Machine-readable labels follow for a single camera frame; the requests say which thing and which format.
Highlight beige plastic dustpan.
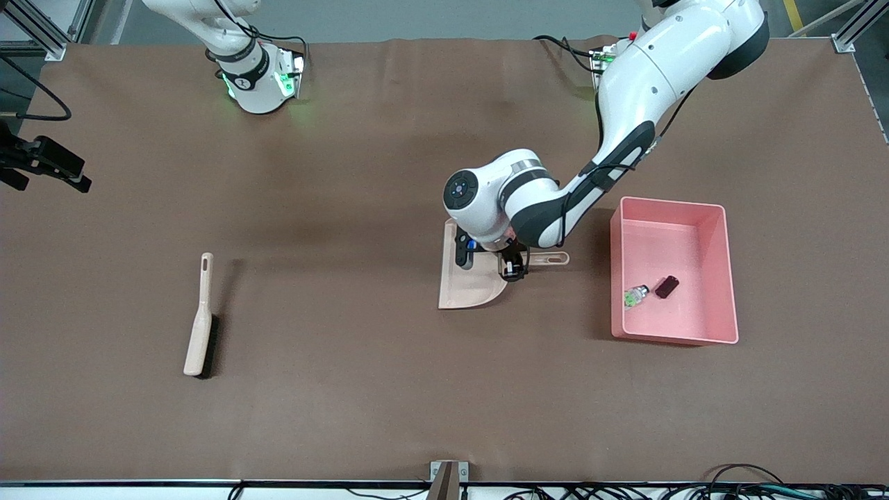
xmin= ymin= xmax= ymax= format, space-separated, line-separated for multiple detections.
xmin=438 ymin=219 xmax=570 ymax=310

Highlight beige hand brush black bristles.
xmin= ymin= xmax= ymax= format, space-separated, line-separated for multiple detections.
xmin=183 ymin=253 xmax=217 ymax=379

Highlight pink plastic bin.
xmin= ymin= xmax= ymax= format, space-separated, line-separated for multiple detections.
xmin=610 ymin=197 xmax=740 ymax=346

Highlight brown table mat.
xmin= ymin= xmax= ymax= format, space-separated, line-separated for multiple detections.
xmin=0 ymin=35 xmax=889 ymax=483

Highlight black left camera mount bracket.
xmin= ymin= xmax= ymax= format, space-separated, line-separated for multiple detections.
xmin=454 ymin=228 xmax=477 ymax=270

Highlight aluminium frame profile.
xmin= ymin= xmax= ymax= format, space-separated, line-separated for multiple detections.
xmin=0 ymin=0 xmax=94 ymax=62
xmin=830 ymin=0 xmax=889 ymax=55

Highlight metal table edge bracket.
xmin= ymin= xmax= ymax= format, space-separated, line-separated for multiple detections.
xmin=425 ymin=460 xmax=470 ymax=500

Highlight black left arm base cable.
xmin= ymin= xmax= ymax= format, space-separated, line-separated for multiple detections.
xmin=533 ymin=35 xmax=605 ymax=74

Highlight black arm base cable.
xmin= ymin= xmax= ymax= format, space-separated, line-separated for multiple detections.
xmin=533 ymin=35 xmax=605 ymax=74
xmin=208 ymin=0 xmax=308 ymax=70

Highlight black floor cable bundle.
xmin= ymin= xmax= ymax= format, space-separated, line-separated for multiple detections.
xmin=507 ymin=483 xmax=889 ymax=500

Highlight black right arm base cable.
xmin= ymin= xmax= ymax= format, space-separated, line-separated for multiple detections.
xmin=208 ymin=0 xmax=308 ymax=70

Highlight black looped floor cable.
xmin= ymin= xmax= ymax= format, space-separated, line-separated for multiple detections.
xmin=705 ymin=463 xmax=786 ymax=487

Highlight white table edge rail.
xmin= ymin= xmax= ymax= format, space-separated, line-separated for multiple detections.
xmin=0 ymin=478 xmax=889 ymax=500

